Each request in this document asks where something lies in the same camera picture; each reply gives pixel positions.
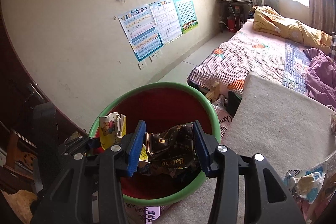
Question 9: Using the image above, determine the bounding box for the dark brown chocolate wrapper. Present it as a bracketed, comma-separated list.
[138, 123, 199, 177]

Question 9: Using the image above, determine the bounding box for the yellow bear snack bag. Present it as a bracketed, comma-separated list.
[98, 112, 126, 150]

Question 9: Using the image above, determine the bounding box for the blue white snack bag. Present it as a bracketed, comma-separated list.
[283, 164, 326, 204]

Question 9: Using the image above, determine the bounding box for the brown paper wrapper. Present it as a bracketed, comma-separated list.
[330, 114, 336, 136]

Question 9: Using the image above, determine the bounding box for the person left hand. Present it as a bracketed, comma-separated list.
[1, 189, 38, 224]

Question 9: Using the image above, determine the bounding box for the red bin with green rim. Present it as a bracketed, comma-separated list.
[100, 83, 221, 206]

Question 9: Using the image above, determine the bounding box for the beige fleece mat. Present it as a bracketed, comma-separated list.
[158, 73, 335, 223]

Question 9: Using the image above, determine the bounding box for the dark wooden door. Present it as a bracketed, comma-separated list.
[1, 16, 87, 149]

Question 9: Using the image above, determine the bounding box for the small red bucket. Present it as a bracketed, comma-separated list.
[227, 16, 236, 32]

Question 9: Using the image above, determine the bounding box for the purple crumpled duvet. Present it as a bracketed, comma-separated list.
[303, 48, 336, 111]

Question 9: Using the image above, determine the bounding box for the dark side table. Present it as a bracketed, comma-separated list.
[216, 0, 253, 32]

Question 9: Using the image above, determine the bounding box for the yellow rolled duvet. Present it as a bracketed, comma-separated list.
[253, 6, 332, 55]

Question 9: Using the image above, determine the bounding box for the green number wall poster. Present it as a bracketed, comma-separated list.
[173, 0, 198, 34]

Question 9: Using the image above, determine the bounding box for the blue pinyin wall poster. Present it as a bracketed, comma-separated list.
[118, 4, 163, 61]

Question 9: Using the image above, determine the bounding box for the white chart wall poster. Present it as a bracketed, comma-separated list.
[149, 0, 182, 45]

